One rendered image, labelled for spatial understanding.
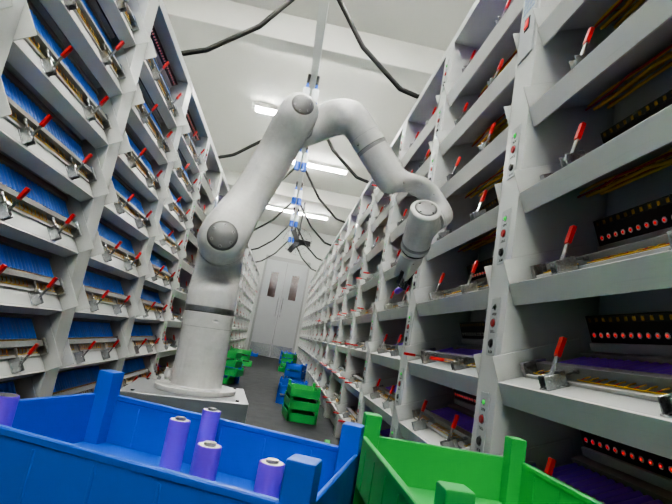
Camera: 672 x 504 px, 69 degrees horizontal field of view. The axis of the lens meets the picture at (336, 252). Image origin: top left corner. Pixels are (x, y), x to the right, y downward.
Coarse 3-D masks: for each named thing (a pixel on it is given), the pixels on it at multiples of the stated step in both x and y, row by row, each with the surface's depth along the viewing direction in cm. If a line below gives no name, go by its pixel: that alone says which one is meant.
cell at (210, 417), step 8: (208, 408) 49; (216, 408) 49; (208, 416) 48; (216, 416) 49; (200, 424) 49; (208, 424) 48; (216, 424) 49; (200, 432) 48; (208, 432) 48; (216, 432) 49; (200, 440) 48; (208, 440) 48; (192, 464) 48
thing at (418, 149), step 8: (432, 112) 211; (432, 120) 201; (424, 128) 211; (432, 128) 202; (416, 136) 237; (424, 136) 213; (432, 136) 221; (416, 144) 225; (424, 144) 230; (400, 152) 252; (408, 152) 238; (416, 152) 240; (424, 152) 242; (408, 160) 240
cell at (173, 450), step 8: (176, 416) 42; (168, 424) 42; (176, 424) 41; (184, 424) 42; (168, 432) 41; (176, 432) 41; (184, 432) 42; (168, 440) 41; (176, 440) 41; (184, 440) 42; (168, 448) 41; (176, 448) 41; (184, 448) 42; (168, 456) 41; (176, 456) 41; (160, 464) 41; (168, 464) 41; (176, 464) 41
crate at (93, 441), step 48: (96, 384) 54; (0, 432) 35; (48, 432) 48; (96, 432) 53; (144, 432) 53; (192, 432) 52; (240, 432) 51; (0, 480) 34; (48, 480) 33; (96, 480) 33; (144, 480) 32; (192, 480) 31; (240, 480) 49; (288, 480) 30; (336, 480) 37
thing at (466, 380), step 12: (456, 336) 168; (408, 348) 166; (420, 348) 166; (432, 348) 165; (444, 348) 167; (408, 360) 165; (420, 360) 160; (480, 360) 107; (420, 372) 151; (432, 372) 139; (444, 372) 128; (456, 372) 119; (468, 372) 116; (444, 384) 130; (456, 384) 121; (468, 384) 113
